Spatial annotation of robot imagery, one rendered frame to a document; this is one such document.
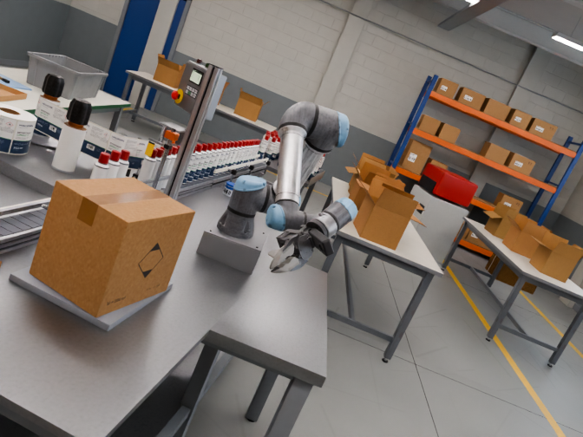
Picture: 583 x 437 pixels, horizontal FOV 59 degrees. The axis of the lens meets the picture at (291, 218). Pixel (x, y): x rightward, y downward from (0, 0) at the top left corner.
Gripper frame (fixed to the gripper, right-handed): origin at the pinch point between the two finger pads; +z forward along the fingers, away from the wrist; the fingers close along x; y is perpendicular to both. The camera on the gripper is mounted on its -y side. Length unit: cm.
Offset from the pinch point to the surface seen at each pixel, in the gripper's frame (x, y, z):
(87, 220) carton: 27.7, 26.6, 29.7
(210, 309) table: -16.9, 31.5, 6.4
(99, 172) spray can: 27, 78, 1
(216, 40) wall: 36, 684, -542
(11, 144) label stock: 43, 124, 10
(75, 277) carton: 15, 31, 37
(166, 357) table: -8.7, 12.4, 32.1
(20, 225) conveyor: 25, 65, 35
